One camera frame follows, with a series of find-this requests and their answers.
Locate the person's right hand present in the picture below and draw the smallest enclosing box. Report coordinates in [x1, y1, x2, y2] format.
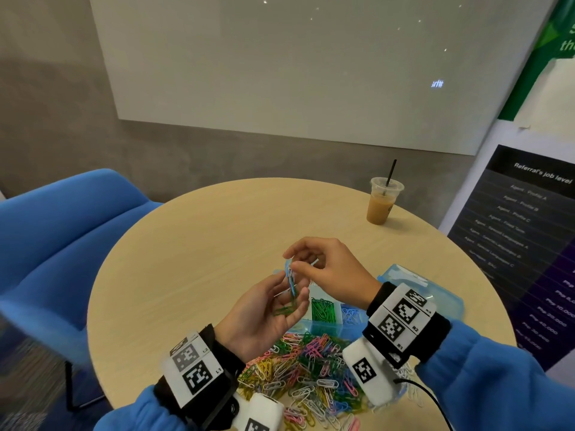
[283, 236, 383, 311]

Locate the person's left hand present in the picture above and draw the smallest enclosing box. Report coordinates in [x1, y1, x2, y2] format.
[214, 272, 311, 363]

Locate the bunch of green paper clips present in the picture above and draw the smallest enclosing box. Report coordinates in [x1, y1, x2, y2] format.
[311, 299, 339, 325]

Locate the blue paper clip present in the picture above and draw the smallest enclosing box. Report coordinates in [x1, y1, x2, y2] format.
[285, 257, 299, 299]

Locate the blue compartment organizer box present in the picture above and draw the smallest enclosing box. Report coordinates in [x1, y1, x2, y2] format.
[274, 265, 370, 342]

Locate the pile of coloured paper clips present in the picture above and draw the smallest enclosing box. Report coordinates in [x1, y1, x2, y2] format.
[235, 332, 397, 431]

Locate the person's left forearm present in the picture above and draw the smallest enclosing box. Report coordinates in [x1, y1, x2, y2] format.
[94, 323, 246, 431]

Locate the blue transparent box lid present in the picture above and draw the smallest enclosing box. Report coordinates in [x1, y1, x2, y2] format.
[382, 263, 465, 321]

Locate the iced coffee plastic cup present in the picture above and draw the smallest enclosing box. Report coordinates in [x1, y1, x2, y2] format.
[367, 177, 405, 225]

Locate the right wrist marker band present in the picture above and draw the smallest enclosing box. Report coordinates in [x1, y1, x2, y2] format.
[368, 283, 438, 347]

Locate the wrist marker band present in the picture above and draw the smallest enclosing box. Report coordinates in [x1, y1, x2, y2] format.
[162, 332, 224, 408]
[368, 283, 438, 347]

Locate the left wrist marker band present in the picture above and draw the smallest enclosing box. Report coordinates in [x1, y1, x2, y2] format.
[162, 332, 224, 408]

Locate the round wooden table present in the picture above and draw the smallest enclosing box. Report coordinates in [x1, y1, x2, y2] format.
[87, 177, 518, 431]

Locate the standing poster banner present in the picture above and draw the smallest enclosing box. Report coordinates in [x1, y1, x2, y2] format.
[440, 0, 575, 374]

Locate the blue upholstered chair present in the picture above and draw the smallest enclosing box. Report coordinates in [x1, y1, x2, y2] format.
[0, 168, 163, 409]

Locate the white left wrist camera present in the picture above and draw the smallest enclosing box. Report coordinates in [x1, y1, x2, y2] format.
[235, 392, 284, 431]

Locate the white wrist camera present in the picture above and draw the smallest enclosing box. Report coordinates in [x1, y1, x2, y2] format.
[342, 336, 397, 406]
[235, 392, 284, 431]

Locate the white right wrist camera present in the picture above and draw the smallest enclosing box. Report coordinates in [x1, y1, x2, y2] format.
[342, 336, 397, 406]

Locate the black camera cable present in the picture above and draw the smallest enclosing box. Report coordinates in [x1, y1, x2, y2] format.
[395, 377, 455, 431]

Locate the white wall board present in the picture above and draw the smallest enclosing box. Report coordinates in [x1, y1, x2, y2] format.
[88, 0, 560, 156]

